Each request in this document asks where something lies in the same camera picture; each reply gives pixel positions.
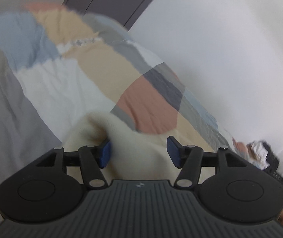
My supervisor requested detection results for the pile of clothes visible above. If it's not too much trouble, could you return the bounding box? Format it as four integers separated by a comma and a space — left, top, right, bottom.
246, 140, 283, 179

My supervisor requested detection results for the cream striped fleece sweater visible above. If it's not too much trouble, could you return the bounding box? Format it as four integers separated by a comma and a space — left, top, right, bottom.
61, 112, 219, 185

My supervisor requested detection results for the colourful patchwork bed quilt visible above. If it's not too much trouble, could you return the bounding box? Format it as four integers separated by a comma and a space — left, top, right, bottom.
0, 2, 256, 224

